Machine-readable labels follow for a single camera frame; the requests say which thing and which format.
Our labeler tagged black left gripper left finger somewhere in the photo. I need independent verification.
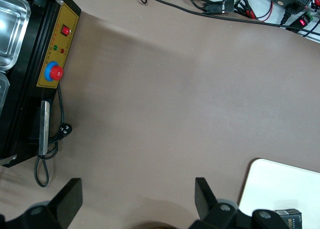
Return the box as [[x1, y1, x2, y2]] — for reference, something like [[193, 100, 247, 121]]
[[4, 178, 83, 229]]

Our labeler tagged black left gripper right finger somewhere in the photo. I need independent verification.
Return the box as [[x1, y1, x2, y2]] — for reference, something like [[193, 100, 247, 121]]
[[189, 177, 252, 229]]

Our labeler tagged cream plastic tray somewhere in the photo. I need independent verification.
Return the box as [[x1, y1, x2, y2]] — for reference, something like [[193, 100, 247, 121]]
[[237, 158, 320, 229]]

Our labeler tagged large steel tray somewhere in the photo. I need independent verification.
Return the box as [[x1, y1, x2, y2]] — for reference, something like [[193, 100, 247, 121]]
[[0, 0, 32, 72]]

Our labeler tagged small black carton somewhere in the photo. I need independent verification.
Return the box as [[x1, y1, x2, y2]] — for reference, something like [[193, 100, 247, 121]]
[[272, 208, 304, 229]]

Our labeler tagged red emergency stop button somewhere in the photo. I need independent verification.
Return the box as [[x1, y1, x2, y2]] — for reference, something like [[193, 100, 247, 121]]
[[44, 60, 64, 83]]

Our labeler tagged black sealing machine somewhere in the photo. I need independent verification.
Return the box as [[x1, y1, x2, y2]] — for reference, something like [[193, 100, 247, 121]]
[[0, 0, 83, 169]]

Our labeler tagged yellow control panel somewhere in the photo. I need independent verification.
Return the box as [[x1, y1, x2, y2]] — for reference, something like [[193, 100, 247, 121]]
[[36, 2, 80, 89]]

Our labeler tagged black inline connector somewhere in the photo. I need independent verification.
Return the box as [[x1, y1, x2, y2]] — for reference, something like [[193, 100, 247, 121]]
[[206, 0, 235, 15]]

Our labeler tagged black module with red light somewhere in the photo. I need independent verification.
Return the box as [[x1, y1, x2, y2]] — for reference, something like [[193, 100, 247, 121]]
[[285, 12, 315, 34]]

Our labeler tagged black power plug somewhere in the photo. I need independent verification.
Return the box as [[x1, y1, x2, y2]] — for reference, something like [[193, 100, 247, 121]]
[[279, 2, 297, 25]]

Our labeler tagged black power cord with plug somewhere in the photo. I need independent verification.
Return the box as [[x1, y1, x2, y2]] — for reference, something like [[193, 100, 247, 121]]
[[33, 83, 73, 189]]

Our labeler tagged silver metal bracket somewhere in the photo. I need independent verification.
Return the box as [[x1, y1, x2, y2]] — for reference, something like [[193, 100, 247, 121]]
[[38, 100, 53, 156]]

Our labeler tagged long black cable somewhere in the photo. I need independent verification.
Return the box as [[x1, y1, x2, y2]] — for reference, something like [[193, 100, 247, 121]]
[[126, 0, 320, 37]]

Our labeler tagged red wire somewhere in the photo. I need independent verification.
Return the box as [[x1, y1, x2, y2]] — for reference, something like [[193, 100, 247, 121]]
[[254, 0, 274, 22]]

